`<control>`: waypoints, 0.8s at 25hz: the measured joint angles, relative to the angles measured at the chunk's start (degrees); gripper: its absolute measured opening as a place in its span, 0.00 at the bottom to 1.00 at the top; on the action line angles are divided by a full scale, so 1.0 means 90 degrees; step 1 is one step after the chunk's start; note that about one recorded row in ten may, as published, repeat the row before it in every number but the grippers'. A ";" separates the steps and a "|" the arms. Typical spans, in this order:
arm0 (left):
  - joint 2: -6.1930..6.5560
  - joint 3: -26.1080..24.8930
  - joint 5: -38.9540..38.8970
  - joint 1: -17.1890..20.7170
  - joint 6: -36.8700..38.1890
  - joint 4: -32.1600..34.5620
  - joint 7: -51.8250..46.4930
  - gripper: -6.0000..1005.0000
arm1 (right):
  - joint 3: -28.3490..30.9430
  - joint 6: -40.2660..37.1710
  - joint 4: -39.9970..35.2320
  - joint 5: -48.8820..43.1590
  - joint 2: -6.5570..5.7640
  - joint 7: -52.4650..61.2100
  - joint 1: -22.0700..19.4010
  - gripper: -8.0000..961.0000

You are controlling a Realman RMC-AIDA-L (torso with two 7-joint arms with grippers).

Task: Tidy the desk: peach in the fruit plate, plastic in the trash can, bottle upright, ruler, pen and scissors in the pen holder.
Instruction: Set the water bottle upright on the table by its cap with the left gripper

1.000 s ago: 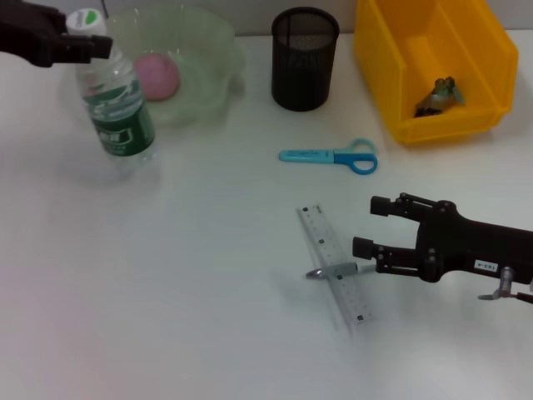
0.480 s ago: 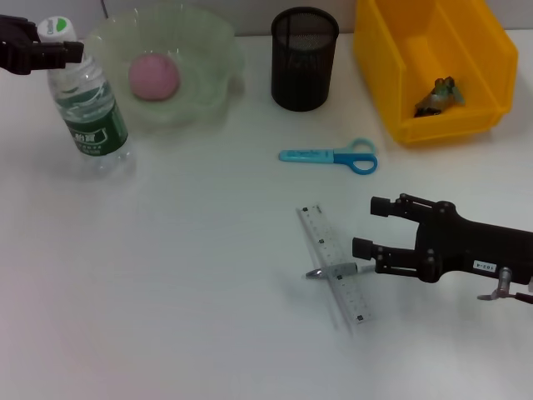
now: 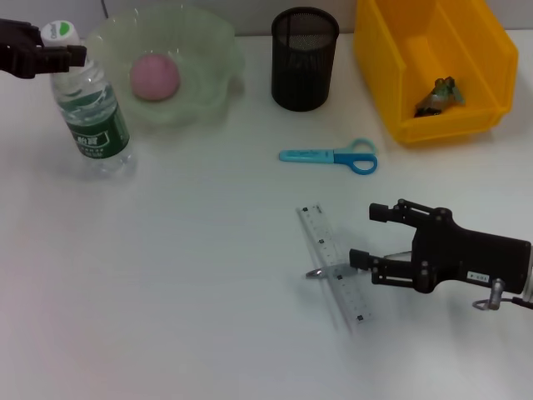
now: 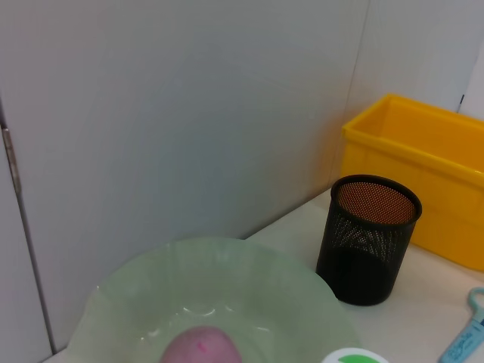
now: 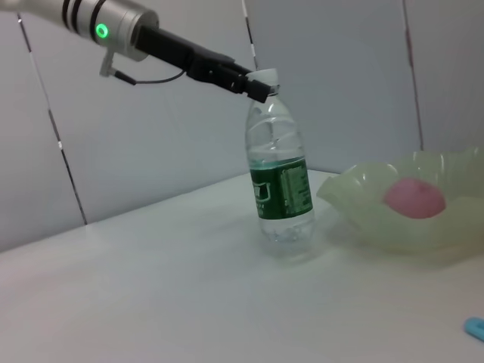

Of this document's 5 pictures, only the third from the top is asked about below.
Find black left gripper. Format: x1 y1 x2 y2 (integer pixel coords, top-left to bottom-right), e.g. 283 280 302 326
0 17 88 80

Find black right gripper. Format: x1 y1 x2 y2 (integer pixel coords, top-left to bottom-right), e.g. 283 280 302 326
348 198 533 295

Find clear green-label water bottle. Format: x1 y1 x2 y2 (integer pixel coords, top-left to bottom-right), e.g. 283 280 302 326
40 19 137 178

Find pink peach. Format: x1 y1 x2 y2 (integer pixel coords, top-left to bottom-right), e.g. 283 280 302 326
128 52 182 103

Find green plastic wrapper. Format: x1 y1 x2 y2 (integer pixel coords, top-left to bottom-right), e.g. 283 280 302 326
414 75 466 118

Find clear plastic ruler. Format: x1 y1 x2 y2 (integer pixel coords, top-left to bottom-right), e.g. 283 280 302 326
296 201 376 331

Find silver white ballpoint pen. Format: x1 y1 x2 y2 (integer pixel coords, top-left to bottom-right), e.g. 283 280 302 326
306 249 413 280

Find blue capped scissors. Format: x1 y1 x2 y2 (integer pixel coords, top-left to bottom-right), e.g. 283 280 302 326
278 137 379 176

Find translucent green fruit plate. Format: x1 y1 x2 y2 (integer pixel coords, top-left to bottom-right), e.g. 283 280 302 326
82 2 247 128

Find black mesh pen cup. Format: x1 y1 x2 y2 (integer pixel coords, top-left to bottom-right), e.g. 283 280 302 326
271 7 340 113

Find yellow plastic bin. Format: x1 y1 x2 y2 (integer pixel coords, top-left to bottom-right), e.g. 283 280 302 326
353 0 520 146

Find grey right gripper cable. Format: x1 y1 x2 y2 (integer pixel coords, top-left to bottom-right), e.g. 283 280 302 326
471 278 533 312

